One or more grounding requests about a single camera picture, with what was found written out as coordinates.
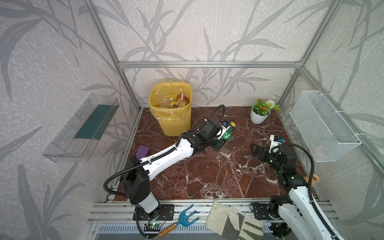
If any green plastic bottle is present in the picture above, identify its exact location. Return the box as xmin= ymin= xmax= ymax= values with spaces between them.
xmin=221 ymin=122 xmax=236 ymax=141

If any clear crushed bottle white cap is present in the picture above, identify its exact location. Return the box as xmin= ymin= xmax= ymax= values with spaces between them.
xmin=160 ymin=97 xmax=170 ymax=109

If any red yellow label bottle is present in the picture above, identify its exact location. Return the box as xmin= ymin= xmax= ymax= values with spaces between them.
xmin=177 ymin=93 xmax=190 ymax=108

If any yellow label tea bottle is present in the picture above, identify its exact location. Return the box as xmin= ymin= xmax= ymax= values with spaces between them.
xmin=170 ymin=97 xmax=179 ymax=109

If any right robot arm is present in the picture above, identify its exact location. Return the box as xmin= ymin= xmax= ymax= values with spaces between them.
xmin=250 ymin=143 xmax=344 ymax=240

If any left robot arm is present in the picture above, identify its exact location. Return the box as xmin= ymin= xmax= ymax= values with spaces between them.
xmin=103 ymin=105 xmax=229 ymax=220

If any yellow ribbed waste bin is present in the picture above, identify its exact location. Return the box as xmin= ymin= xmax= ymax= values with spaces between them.
xmin=148 ymin=82 xmax=193 ymax=137

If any clear yellow bin liner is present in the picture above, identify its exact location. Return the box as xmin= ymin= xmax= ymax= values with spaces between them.
xmin=148 ymin=79 xmax=193 ymax=122

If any terracotta clay vase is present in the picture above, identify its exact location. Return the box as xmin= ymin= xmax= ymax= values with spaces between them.
xmin=304 ymin=174 xmax=320 ymax=188

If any white pot with flowers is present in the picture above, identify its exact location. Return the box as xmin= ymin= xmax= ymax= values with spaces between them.
xmin=251 ymin=99 xmax=281 ymax=124

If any purple pink object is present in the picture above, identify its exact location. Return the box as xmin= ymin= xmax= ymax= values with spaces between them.
xmin=136 ymin=146 xmax=150 ymax=160

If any blue garden hand fork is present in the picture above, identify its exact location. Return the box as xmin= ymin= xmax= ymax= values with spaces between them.
xmin=158 ymin=204 xmax=200 ymax=238

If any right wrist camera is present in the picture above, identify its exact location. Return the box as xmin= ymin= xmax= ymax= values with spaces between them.
xmin=269 ymin=135 xmax=285 ymax=154

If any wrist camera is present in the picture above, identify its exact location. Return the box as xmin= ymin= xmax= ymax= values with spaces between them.
xmin=218 ymin=120 xmax=230 ymax=140
xmin=269 ymin=135 xmax=285 ymax=154

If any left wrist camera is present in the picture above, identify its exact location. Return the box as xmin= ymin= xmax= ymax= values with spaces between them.
xmin=218 ymin=120 xmax=230 ymax=140

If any white wire mesh basket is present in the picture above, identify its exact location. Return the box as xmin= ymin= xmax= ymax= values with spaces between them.
xmin=290 ymin=91 xmax=362 ymax=163

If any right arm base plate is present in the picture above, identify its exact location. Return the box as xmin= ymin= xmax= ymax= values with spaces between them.
xmin=250 ymin=202 xmax=272 ymax=221

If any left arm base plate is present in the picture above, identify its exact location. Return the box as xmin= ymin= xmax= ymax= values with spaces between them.
xmin=133 ymin=204 xmax=175 ymax=221

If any clear acrylic wall shelf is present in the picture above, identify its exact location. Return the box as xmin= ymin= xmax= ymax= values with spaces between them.
xmin=42 ymin=94 xmax=120 ymax=163

